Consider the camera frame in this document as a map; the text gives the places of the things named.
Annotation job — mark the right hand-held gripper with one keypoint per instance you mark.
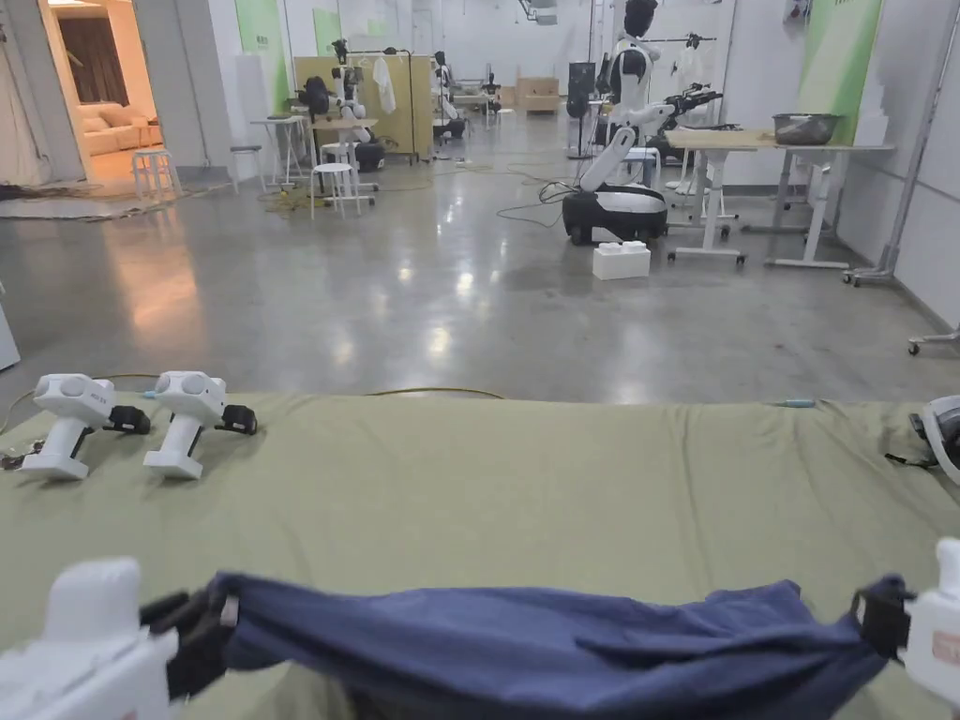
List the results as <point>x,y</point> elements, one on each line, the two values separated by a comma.
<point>937,645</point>

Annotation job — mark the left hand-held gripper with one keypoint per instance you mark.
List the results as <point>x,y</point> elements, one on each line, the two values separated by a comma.
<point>82,660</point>

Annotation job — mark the dark blue shirt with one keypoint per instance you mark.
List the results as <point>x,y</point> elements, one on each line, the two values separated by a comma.
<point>525,652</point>

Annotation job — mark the spare white hand-held gripper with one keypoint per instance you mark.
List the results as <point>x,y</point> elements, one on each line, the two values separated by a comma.
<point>64,431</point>
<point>184,427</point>

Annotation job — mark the pale blue pen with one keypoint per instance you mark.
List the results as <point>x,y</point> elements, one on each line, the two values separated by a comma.
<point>795,404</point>

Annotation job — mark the bed with pale green sheet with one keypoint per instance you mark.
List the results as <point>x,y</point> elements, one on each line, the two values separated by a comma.
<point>480,495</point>

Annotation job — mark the white block-shaped carton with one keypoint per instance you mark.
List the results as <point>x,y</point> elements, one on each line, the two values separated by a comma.
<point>621,261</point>

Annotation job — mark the beige sofa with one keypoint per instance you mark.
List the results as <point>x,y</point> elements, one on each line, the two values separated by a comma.
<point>112,127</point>

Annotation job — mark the white humanoid robot, wheeled base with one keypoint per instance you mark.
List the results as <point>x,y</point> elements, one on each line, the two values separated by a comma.
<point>626,150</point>

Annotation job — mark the white garment on hanger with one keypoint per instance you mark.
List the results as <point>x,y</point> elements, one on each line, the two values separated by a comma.
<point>382,84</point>

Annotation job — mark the clothes rack with white garment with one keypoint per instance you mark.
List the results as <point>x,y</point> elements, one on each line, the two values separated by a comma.
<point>694,71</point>

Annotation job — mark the white and black humanoid robot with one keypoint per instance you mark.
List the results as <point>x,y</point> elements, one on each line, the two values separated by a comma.
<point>444,94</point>

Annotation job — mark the wooden crate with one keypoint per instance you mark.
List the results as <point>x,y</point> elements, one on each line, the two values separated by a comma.
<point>537,96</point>

